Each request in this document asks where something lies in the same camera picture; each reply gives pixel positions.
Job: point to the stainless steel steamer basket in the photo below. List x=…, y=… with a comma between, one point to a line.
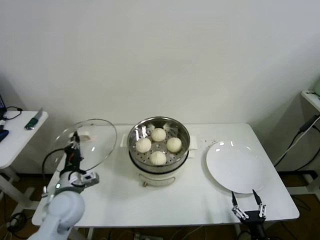
x=136, y=131

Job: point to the round glass pot lid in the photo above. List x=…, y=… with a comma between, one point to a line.
x=86, y=136

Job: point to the white steamed baozi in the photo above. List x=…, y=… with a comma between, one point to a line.
x=158, y=158
x=173, y=145
x=158, y=134
x=143, y=145

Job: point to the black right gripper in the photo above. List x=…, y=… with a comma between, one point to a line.
x=255, y=222

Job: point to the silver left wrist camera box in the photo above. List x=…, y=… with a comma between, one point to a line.
x=87, y=178

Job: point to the mint green object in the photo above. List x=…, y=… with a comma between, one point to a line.
x=317, y=85

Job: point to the white electric cooker base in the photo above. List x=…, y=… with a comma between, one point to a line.
x=155, y=178

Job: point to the white side desk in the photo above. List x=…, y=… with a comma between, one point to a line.
x=313, y=101

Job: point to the white side table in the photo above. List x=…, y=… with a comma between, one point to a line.
x=17, y=140

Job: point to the dark laptop screen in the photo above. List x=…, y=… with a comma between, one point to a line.
x=2, y=101

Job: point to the white power strip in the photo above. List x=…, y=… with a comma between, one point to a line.
x=139, y=235

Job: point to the dark blue object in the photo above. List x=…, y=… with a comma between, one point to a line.
x=3, y=135

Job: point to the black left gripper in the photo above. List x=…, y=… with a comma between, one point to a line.
x=73, y=160

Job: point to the white round plate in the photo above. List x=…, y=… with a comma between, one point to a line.
x=235, y=167

